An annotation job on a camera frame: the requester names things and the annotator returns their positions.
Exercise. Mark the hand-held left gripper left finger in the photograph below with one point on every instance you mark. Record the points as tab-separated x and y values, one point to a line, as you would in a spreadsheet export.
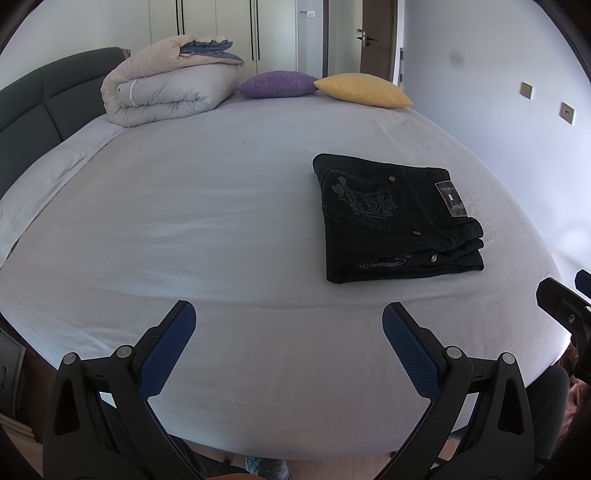
170	351

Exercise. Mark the folded beige duvet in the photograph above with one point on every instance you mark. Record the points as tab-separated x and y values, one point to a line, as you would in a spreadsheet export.
161	83

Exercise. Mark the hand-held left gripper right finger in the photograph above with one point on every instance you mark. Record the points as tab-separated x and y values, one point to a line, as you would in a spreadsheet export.
408	351

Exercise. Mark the brass wall plate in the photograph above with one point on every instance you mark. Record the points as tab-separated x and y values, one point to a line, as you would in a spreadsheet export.
526	90
567	113

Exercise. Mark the cream wardrobe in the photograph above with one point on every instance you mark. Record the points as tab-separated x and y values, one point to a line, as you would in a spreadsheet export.
207	23

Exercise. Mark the person's grey socked foot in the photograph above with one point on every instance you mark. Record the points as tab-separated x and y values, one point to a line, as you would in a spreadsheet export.
270	467

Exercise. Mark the black pants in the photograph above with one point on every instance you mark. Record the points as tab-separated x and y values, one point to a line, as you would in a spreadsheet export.
369	230

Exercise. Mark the bed with white sheet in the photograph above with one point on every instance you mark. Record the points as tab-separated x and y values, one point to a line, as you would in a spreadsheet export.
207	207

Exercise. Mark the purple pillow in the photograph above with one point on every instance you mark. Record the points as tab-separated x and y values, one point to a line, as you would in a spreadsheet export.
277	84

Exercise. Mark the dark grey padded bed base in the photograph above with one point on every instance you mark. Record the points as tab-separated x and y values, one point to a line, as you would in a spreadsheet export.
549	415

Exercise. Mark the brown wooden door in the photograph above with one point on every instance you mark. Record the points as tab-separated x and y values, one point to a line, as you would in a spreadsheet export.
378	32

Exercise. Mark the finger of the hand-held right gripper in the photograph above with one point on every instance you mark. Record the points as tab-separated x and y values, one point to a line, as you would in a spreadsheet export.
565	307
584	280

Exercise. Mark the dark grey padded headboard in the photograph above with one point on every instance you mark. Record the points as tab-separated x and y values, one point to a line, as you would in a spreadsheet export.
37	101

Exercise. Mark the yellow pillow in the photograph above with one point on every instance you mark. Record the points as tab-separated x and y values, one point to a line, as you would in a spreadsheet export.
364	88

